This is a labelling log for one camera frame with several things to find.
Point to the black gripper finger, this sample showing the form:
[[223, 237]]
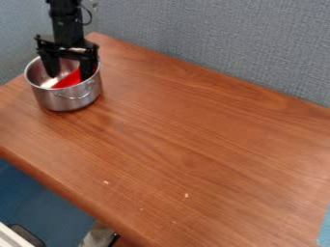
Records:
[[87, 68], [51, 64]]

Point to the red rectangular block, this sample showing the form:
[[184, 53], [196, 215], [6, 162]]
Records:
[[69, 80]]

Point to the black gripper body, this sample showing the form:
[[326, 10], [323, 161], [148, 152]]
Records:
[[77, 51]]

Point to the metal pot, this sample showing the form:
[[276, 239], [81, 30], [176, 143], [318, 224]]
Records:
[[63, 99]]

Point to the metal table leg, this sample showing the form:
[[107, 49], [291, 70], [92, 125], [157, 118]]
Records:
[[100, 236]]

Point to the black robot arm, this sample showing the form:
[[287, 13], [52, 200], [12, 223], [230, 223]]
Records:
[[67, 43]]

